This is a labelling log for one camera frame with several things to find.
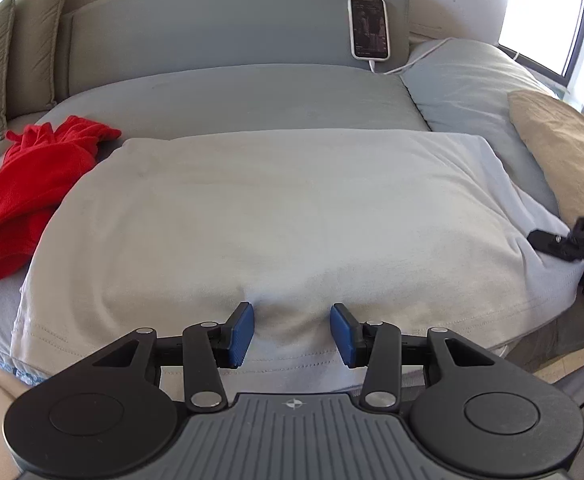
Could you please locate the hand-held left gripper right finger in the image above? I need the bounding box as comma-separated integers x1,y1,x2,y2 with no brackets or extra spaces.
329,302,496,412

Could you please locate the grey pillow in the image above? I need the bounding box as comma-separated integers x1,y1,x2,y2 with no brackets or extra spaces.
401,37,568,221

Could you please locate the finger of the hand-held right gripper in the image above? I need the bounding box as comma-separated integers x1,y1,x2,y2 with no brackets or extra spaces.
527,229,584,264

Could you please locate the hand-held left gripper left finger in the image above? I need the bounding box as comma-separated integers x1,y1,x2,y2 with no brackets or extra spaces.
92,301,256,414

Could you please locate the tan pillow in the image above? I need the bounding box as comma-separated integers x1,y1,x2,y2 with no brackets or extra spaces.
507,90,584,233

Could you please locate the grey headboard cushion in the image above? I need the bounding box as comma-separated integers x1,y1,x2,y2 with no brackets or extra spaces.
59,0,412,107

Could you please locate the pale white t-shirt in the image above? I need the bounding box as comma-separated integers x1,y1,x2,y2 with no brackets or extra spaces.
11,132,584,377

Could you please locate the grey bed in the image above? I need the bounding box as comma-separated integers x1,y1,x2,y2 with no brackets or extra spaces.
0,62,584,376

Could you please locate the blue shaggy rug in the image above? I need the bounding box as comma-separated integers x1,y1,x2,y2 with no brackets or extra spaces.
0,342,40,387

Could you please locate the window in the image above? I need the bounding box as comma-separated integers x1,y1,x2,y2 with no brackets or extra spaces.
497,0,584,113

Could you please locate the red garment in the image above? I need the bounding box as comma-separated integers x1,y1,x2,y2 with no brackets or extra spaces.
0,115,123,282

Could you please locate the smartphone in white case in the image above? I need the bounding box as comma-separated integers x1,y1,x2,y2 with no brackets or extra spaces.
348,0,391,61

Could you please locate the white charging cable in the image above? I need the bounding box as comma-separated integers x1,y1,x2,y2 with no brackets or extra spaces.
369,37,523,76

